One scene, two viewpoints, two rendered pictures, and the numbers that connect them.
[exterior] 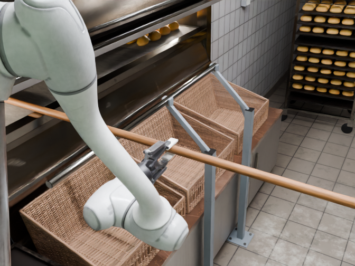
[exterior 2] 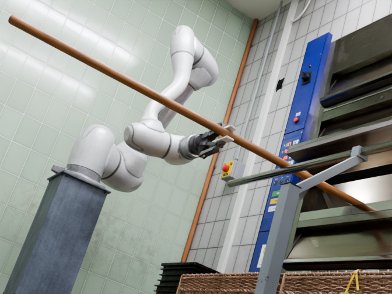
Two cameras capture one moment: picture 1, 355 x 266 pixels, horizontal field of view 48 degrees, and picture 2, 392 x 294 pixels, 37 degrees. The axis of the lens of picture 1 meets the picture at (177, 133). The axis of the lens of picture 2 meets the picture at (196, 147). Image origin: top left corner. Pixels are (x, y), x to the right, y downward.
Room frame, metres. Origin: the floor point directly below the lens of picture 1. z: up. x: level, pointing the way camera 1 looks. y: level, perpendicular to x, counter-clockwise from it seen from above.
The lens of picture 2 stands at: (2.13, -1.58, 0.37)
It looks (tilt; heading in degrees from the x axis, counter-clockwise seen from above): 22 degrees up; 124
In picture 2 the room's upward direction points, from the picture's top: 18 degrees clockwise
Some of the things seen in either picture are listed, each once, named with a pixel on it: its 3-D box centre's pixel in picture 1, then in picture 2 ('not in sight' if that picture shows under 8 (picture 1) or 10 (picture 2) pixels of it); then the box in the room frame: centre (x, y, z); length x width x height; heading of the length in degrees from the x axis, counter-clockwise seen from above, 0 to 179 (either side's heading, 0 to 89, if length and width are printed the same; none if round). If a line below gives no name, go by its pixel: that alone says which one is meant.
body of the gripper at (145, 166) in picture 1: (144, 171); (203, 143); (1.03, 0.11, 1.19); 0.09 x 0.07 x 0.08; 149
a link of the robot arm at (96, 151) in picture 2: not in sight; (94, 150); (0.45, 0.20, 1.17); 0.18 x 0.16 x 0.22; 86
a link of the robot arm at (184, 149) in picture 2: not in sight; (193, 146); (0.97, 0.15, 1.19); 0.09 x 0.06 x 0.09; 59
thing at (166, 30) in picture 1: (127, 27); not in sight; (2.72, 0.32, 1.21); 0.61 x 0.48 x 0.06; 59
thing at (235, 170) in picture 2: not in sight; (232, 171); (0.69, 0.99, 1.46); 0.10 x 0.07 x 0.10; 149
